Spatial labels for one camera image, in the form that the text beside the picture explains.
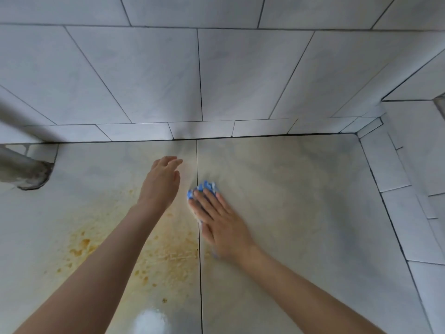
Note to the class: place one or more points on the person's left forearm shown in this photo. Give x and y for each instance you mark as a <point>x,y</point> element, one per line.
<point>94,274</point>

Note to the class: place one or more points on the person's right forearm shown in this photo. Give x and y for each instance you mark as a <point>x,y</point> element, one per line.
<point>306,302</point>

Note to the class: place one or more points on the rusty grey metal pipe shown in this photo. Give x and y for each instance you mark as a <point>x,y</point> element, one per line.
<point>21,170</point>

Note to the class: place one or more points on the blue white wavy cloth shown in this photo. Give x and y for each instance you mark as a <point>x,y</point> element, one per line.
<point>201,187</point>

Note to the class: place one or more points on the person's right hand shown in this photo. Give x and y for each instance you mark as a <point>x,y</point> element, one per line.
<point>226,229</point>

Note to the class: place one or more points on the person's left hand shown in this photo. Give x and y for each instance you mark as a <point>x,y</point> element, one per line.
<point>160,186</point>

